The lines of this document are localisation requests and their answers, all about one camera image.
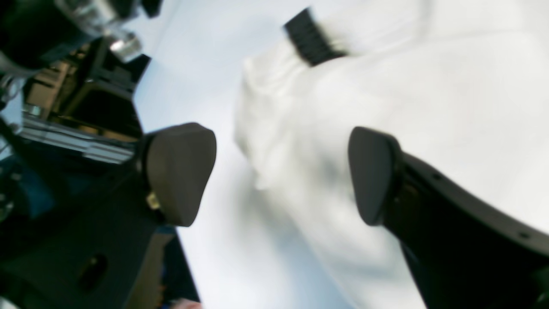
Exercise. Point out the black equipment case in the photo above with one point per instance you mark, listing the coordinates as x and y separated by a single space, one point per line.
89 89

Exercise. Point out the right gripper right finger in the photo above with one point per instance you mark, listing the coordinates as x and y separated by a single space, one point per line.
462 253

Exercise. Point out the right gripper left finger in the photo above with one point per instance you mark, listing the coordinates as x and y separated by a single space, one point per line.
87 252

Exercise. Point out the silver aluminium frame rail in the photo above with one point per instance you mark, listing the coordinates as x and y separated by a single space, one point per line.
90 146

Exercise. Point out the white printed T-shirt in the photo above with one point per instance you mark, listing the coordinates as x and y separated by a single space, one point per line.
461 85

